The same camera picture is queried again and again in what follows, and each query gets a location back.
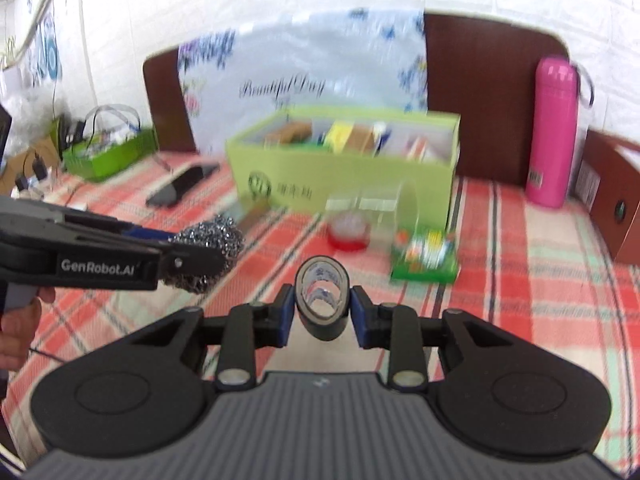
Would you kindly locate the white yellow box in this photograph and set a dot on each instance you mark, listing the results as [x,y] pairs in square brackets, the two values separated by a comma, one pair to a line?
[339,137]

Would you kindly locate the light green cardboard box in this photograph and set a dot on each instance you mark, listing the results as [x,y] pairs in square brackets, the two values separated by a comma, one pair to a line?
[350,180]

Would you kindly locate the steel wool scrubber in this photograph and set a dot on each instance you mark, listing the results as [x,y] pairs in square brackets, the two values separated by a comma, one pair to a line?
[215,240]

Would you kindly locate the plaid blanket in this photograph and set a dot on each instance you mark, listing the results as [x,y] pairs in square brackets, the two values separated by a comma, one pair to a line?
[525,280]

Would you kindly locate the dark green box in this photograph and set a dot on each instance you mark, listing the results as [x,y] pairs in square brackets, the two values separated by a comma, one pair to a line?
[110,160]

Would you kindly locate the plain cardboard carton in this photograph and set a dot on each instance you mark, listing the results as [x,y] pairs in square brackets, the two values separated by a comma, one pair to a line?
[45,150]

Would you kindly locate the person's left hand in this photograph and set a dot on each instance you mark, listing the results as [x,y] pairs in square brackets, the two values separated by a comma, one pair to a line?
[20,332]

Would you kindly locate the green snack packet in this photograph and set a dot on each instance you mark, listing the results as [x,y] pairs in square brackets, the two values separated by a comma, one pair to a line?
[425,255]

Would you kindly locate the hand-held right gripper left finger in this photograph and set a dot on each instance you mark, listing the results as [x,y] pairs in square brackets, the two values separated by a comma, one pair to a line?
[285,317]

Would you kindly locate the black power adapter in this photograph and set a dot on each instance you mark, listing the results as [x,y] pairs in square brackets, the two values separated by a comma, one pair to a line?
[38,166]

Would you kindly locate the blue wall poster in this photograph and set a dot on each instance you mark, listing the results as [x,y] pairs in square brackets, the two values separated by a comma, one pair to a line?
[47,55]

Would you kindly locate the clear jar red lid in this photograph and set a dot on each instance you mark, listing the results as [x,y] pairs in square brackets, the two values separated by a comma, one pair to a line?
[334,240]

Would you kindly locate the tape roll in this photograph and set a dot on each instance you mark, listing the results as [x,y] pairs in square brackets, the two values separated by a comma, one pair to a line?
[325,327]

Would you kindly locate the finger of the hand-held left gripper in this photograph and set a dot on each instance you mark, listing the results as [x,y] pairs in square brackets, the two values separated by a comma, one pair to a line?
[147,235]
[192,262]

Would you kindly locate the floral bedding bag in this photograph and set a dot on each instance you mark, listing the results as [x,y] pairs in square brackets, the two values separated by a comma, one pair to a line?
[300,60]

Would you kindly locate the clear plastic cup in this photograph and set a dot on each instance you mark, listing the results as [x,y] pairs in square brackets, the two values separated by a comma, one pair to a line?
[385,210]

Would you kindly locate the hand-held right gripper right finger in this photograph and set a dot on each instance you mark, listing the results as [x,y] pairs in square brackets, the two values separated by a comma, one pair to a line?
[362,317]

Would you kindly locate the brown cardboard box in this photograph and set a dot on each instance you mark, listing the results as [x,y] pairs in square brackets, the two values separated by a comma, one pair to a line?
[610,195]

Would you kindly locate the black smartphone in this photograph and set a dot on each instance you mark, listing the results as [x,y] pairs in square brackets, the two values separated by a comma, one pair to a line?
[180,185]

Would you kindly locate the brown wooden headboard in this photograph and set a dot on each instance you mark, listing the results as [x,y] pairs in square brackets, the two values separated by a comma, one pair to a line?
[480,85]

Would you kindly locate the brown soap bar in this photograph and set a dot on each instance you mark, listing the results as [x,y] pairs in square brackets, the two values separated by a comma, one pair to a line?
[287,135]

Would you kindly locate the pink thermos bottle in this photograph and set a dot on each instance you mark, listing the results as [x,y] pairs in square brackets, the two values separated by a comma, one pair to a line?
[550,135]

